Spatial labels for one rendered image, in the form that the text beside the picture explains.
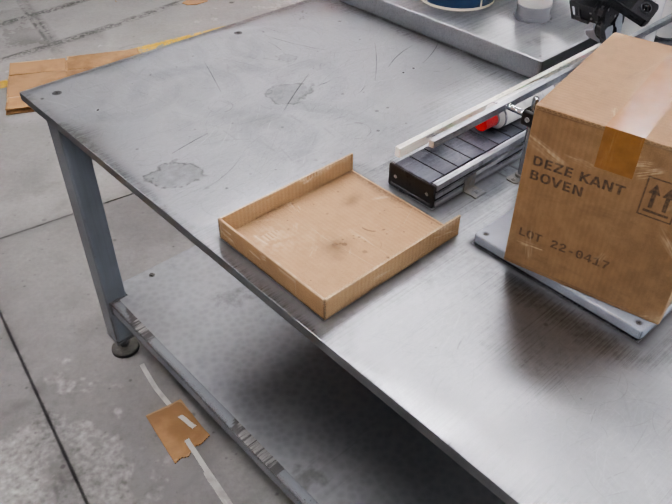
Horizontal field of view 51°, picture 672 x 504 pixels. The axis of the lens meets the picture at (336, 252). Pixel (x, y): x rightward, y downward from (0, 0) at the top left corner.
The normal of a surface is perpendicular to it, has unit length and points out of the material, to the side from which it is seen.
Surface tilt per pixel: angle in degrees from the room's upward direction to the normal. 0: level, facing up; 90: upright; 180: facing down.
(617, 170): 90
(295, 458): 1
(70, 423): 0
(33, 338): 0
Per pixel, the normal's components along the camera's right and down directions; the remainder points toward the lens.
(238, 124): 0.00, -0.77
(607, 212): -0.59, 0.51
